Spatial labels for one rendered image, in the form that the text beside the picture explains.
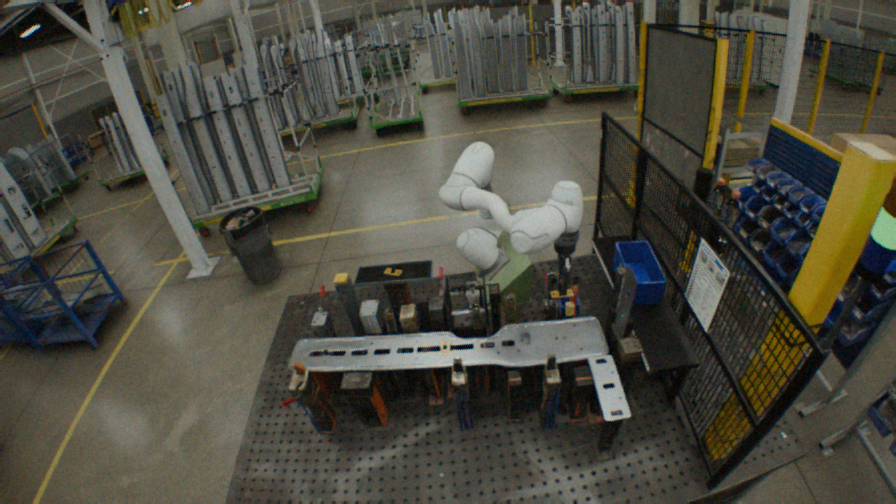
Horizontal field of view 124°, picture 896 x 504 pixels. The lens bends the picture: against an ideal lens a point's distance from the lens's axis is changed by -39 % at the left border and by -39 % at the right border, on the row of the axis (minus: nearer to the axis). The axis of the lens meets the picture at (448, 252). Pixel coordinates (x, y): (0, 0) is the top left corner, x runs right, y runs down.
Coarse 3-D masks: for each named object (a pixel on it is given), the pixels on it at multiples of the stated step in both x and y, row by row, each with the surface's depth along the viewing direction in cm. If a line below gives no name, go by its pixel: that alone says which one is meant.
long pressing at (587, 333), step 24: (384, 336) 170; (408, 336) 169; (432, 336) 167; (456, 336) 165; (504, 336) 162; (552, 336) 158; (576, 336) 156; (600, 336) 154; (312, 360) 163; (336, 360) 162; (360, 360) 161; (384, 360) 159; (408, 360) 158; (432, 360) 156; (480, 360) 153; (504, 360) 152; (528, 360) 150; (576, 360) 147
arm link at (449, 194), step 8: (456, 176) 161; (464, 176) 160; (448, 184) 163; (456, 184) 159; (464, 184) 158; (472, 184) 160; (440, 192) 166; (448, 192) 161; (456, 192) 157; (440, 200) 168; (448, 200) 161; (456, 200) 157; (456, 208) 160
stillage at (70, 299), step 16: (96, 256) 345; (80, 272) 355; (32, 288) 271; (48, 288) 274; (96, 288) 362; (112, 288) 369; (64, 304) 289; (80, 304) 324; (96, 304) 364; (112, 304) 361; (16, 320) 292; (48, 320) 330; (64, 320) 330; (80, 320) 342; (96, 320) 340; (32, 336) 311; (48, 336) 324; (64, 336) 322; (80, 336) 314
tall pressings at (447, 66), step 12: (444, 24) 902; (480, 24) 883; (432, 36) 923; (444, 36) 925; (432, 48) 941; (444, 48) 942; (468, 48) 923; (432, 60) 957; (444, 60) 959; (468, 60) 939; (444, 72) 969
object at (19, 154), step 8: (16, 152) 731; (24, 152) 761; (0, 160) 740; (8, 160) 729; (16, 160) 758; (16, 168) 785; (32, 168) 792; (32, 176) 810; (40, 176) 822; (24, 184) 816; (40, 184) 831; (24, 192) 824; (32, 192) 837; (40, 192) 840; (48, 192) 852; (32, 200) 845
